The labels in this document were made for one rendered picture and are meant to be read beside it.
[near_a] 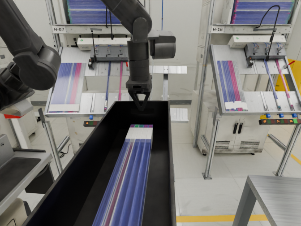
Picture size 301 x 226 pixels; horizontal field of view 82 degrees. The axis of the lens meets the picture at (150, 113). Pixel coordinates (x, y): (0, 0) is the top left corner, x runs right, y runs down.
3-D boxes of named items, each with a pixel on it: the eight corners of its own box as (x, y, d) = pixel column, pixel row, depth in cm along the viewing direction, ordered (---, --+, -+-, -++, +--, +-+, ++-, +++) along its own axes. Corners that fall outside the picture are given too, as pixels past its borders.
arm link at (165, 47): (128, 6, 44) (132, 18, 38) (172, 6, 46) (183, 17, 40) (130, 51, 52) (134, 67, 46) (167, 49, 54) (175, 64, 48)
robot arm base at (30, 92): (10, 72, 52) (-31, 83, 42) (25, 56, 50) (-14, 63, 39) (33, 95, 55) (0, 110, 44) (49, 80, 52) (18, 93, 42)
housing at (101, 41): (131, 54, 174) (130, 44, 161) (82, 54, 173) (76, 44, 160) (131, 48, 177) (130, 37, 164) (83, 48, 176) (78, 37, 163)
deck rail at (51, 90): (49, 117, 145) (45, 114, 140) (47, 117, 145) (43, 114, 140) (65, 50, 173) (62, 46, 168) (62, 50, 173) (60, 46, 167)
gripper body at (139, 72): (152, 80, 56) (151, 56, 53) (149, 90, 47) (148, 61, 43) (132, 80, 56) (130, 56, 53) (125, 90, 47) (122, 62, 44)
